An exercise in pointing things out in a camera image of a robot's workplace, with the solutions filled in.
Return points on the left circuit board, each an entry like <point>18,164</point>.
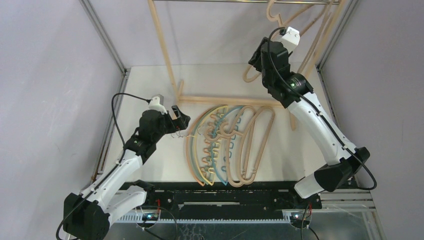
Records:
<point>149,217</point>

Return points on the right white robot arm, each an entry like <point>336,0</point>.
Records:
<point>293,91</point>

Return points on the beige plastic hanger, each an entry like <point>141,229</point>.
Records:
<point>247,135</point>
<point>234,145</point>
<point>314,36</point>

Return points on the circuit board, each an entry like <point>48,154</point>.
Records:
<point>297,218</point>
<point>149,217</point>

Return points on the yellow wire hanger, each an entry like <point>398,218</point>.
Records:
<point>203,142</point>

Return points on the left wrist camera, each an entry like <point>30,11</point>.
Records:
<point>156,103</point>

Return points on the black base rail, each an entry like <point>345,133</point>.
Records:
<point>259,201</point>

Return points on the wooden clothes rack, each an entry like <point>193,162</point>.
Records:
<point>178,89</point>

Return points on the right circuit board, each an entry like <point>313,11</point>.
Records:
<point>297,218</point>

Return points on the green wire hanger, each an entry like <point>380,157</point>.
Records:
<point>201,161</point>

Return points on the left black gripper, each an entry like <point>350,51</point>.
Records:
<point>182,121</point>

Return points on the orange wire hanger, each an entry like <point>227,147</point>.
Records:
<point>187,146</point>

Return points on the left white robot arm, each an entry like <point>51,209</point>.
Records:
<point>90,214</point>

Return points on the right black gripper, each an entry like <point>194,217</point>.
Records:
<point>257,58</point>

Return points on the blue wire hanger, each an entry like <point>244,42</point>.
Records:
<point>208,124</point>

